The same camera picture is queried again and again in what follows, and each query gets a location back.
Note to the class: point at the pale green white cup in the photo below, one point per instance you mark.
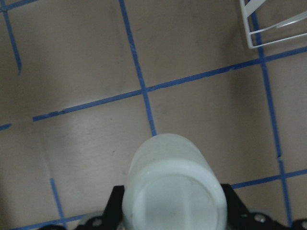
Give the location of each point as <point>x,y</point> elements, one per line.
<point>170,186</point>

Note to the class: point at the white wire cup rack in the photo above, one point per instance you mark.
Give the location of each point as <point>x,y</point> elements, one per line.
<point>274,24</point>

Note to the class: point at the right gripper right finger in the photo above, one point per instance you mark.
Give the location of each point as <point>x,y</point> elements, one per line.
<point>240,218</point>

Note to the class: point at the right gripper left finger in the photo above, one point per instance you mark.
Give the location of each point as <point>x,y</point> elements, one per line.
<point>108,219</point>

